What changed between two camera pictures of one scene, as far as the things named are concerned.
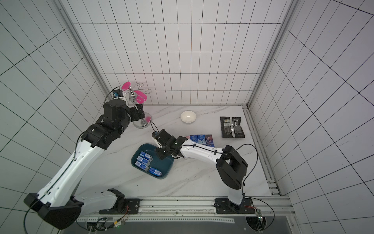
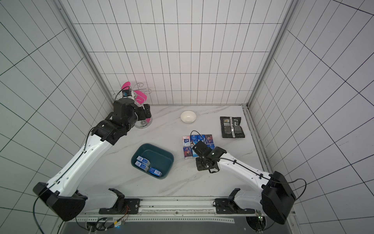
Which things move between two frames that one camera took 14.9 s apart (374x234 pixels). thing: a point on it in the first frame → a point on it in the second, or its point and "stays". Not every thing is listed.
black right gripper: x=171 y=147 → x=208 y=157
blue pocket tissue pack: x=194 y=138 stays
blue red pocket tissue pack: x=209 y=140 stays
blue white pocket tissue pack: x=201 y=139 stays
